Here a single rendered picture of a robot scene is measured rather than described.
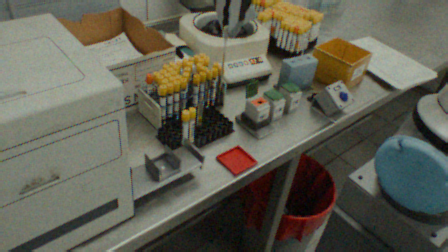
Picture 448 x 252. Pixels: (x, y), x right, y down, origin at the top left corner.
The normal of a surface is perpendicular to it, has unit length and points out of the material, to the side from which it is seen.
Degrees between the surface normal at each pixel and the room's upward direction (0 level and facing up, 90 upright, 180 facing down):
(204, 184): 0
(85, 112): 89
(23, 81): 0
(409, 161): 96
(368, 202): 90
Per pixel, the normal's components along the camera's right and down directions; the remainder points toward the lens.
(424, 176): -0.76, 0.43
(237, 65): 0.30, -0.46
